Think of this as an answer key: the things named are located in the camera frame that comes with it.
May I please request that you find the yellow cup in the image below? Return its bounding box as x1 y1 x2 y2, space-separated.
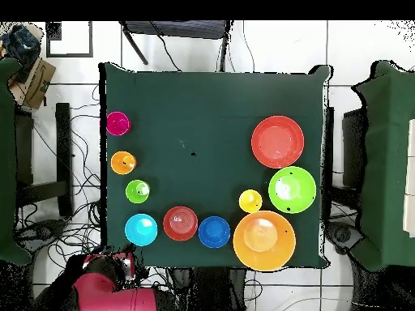
238 189 263 214

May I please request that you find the black square frame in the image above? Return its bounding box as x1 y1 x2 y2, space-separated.
45 21 94 58

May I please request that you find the cardboard box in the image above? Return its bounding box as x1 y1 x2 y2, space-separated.
7 57 57 110

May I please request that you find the dark green tablecloth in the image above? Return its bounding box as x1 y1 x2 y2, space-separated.
98 62 332 270

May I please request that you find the light blue bowl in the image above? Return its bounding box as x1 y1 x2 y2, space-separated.
124 213 159 247

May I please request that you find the grey base foot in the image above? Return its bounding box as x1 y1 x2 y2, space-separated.
17 219 67 242
324 220 363 254

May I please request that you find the green covered side table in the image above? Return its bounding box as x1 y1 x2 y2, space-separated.
351 60 415 272
0 57 32 266

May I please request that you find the dark blue bag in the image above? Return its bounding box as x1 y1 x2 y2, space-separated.
0 23 43 82

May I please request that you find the dark blue bowl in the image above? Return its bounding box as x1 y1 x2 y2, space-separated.
198 215 232 249

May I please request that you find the small orange bowl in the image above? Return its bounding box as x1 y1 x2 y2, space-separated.
162 206 199 242

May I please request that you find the green cup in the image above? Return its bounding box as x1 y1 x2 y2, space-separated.
125 179 151 205

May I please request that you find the green bowl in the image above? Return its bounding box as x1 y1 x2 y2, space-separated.
267 165 318 215

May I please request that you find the pink cup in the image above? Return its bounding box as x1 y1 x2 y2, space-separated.
106 111 132 137

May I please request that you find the large yellow bowl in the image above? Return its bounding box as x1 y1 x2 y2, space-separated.
232 210 297 272

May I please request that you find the white board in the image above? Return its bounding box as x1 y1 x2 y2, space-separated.
402 118 415 239

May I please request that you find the black floor cable tangle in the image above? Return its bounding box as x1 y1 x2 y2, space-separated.
15 83 105 270

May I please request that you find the large shallow orange bowl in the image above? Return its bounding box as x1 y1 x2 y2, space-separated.
250 115 306 170

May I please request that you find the black table stand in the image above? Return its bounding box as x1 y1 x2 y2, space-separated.
15 102 75 217
323 106 368 208

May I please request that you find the orange cup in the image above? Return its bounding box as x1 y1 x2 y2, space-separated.
110 151 138 176

